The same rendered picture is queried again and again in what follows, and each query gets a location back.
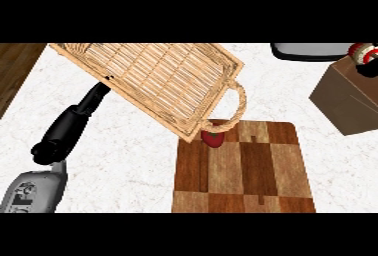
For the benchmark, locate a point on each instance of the red and white cupcake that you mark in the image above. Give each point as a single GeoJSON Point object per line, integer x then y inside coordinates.
{"type": "Point", "coordinates": [363, 52]}

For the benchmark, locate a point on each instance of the checkered wooden cutting board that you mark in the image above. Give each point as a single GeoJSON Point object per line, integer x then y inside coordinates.
{"type": "Point", "coordinates": [245, 166]}

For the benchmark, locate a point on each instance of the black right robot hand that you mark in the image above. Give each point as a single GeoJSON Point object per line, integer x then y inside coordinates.
{"type": "Point", "coordinates": [368, 70]}

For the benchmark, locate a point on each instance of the brown cardboard box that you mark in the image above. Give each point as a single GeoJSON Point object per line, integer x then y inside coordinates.
{"type": "Point", "coordinates": [344, 100]}

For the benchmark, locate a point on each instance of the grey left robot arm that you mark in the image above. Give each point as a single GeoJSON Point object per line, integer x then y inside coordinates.
{"type": "Point", "coordinates": [37, 190]}

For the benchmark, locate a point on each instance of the red strawberry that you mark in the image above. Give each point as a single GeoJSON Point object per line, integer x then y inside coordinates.
{"type": "Point", "coordinates": [214, 139]}

